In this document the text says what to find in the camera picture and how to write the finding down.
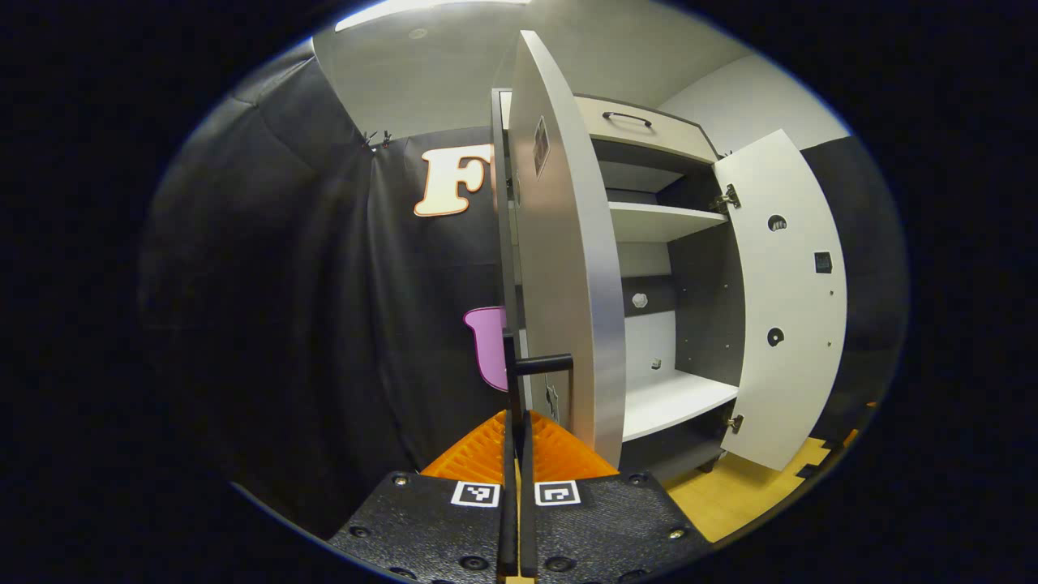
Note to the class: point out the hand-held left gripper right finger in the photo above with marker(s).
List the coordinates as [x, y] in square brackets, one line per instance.
[600, 519]

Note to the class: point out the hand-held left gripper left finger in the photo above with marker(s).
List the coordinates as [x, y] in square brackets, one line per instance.
[438, 519]

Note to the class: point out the beige double-door shoe cabinet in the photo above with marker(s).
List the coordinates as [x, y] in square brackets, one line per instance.
[705, 308]

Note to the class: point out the beige cabinet door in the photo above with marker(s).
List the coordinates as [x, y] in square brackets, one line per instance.
[568, 284]
[787, 365]

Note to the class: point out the white cabinet shelf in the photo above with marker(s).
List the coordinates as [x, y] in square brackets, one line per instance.
[673, 401]
[657, 221]

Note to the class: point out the metal door hinge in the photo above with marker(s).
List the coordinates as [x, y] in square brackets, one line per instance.
[727, 199]
[734, 422]

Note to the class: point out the black backdrop cloth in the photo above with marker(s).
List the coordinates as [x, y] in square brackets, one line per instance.
[268, 324]

